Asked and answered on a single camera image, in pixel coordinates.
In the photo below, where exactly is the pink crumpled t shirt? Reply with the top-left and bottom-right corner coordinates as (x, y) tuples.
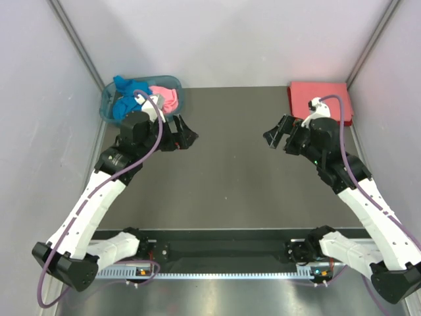
(149, 86), (179, 115)

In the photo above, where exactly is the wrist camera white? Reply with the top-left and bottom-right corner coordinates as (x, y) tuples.
(301, 97), (331, 128)
(135, 94), (166, 122)

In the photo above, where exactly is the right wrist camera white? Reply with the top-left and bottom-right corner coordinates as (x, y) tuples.
(301, 97), (331, 128)

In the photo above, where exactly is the blue t shirt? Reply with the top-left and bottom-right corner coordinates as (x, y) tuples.
(112, 76), (149, 120)

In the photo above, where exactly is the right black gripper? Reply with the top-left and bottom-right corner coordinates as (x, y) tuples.
(263, 114), (324, 166)

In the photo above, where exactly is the folded dark red t shirt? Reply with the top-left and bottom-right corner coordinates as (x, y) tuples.
(287, 86), (353, 127)

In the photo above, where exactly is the teal plastic basket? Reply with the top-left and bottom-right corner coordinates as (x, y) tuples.
(99, 75), (184, 126)

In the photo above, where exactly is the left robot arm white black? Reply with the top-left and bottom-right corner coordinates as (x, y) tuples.
(32, 112), (199, 292)

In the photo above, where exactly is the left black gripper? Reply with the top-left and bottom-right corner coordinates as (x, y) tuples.
(137, 113), (197, 157)

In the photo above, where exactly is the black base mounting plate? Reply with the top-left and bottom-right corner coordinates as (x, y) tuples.
(88, 229), (372, 268)

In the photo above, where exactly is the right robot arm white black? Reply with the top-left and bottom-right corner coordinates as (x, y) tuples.
(263, 115), (420, 304)

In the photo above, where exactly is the grey slotted cable duct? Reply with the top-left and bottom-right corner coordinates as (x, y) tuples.
(95, 265), (333, 280)

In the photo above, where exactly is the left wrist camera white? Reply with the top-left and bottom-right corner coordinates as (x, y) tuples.
(135, 94), (166, 122)

